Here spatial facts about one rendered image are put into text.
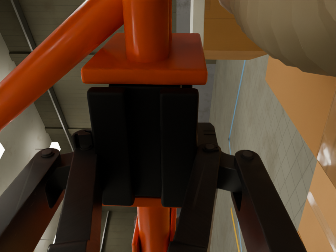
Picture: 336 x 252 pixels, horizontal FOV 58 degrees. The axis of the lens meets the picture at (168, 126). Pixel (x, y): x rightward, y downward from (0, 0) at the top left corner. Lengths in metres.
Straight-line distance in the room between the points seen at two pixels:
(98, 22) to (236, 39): 1.35
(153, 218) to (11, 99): 0.11
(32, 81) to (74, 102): 12.05
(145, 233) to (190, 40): 0.13
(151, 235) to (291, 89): 0.20
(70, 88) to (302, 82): 11.56
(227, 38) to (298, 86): 1.20
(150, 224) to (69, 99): 12.01
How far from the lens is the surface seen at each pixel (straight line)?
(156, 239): 0.22
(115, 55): 0.16
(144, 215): 0.20
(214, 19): 1.51
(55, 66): 0.19
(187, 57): 0.16
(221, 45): 1.49
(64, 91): 12.00
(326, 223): 1.25
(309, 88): 0.29
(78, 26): 0.17
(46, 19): 10.36
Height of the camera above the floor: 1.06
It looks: 3 degrees up
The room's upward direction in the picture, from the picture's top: 89 degrees counter-clockwise
